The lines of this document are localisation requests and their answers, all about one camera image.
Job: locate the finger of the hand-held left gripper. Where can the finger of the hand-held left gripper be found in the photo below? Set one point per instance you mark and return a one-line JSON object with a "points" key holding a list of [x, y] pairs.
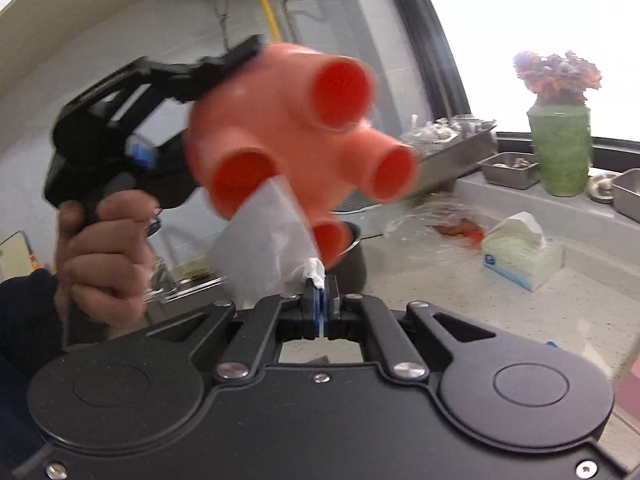
{"points": [[210, 72], [142, 155]]}

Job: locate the large steel tray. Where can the large steel tray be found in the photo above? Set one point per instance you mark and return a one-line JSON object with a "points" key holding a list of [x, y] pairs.
{"points": [[450, 160]]}

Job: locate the clear plastic wrapped dish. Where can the clear plastic wrapped dish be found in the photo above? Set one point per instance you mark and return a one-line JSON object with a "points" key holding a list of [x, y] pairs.
{"points": [[440, 130]]}

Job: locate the person's left forearm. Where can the person's left forearm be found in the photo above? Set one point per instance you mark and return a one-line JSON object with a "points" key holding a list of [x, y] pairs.
{"points": [[25, 360]]}

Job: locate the person's left hand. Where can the person's left hand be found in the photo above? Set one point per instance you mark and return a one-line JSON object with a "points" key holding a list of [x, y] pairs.
{"points": [[110, 270]]}

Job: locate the yellow gas pipe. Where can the yellow gas pipe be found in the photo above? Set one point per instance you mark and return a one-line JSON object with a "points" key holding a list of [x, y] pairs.
{"points": [[267, 10]]}

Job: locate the green ceramic vase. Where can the green ceramic vase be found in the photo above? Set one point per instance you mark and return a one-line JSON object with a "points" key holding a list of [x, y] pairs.
{"points": [[560, 155]]}

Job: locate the white tissue sheet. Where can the white tissue sheet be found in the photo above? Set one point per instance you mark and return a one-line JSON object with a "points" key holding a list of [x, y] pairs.
{"points": [[260, 240]]}

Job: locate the clear plastic bag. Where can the clear plastic bag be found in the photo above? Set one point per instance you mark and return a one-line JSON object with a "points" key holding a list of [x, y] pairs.
{"points": [[440, 225]]}

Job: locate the steel drain lid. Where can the steel drain lid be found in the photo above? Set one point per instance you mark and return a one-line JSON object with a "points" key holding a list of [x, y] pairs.
{"points": [[602, 187]]}

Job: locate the small steel tray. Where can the small steel tray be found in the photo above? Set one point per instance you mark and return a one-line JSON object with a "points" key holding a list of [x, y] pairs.
{"points": [[510, 172], [629, 197]]}

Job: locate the salmon pink footed bowl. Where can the salmon pink footed bowl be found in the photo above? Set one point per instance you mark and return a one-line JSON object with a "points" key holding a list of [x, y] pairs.
{"points": [[280, 110]]}

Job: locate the black window frame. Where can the black window frame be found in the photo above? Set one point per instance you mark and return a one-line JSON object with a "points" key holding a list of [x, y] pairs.
{"points": [[425, 35]]}

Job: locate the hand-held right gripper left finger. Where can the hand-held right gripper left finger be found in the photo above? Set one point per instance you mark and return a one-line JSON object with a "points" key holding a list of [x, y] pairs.
{"points": [[314, 312]]}

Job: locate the patterned tissue pack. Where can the patterned tissue pack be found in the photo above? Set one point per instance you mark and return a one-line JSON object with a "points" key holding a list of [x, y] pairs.
{"points": [[520, 260]]}

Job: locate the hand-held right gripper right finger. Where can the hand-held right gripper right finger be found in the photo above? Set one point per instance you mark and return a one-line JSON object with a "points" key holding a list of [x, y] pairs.
{"points": [[331, 316]]}

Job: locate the grey metal basin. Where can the grey metal basin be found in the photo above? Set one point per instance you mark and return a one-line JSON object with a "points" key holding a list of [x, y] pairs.
{"points": [[360, 204]]}

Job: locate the black cooking pot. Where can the black cooking pot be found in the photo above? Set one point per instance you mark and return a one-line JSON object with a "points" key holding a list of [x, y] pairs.
{"points": [[355, 265]]}

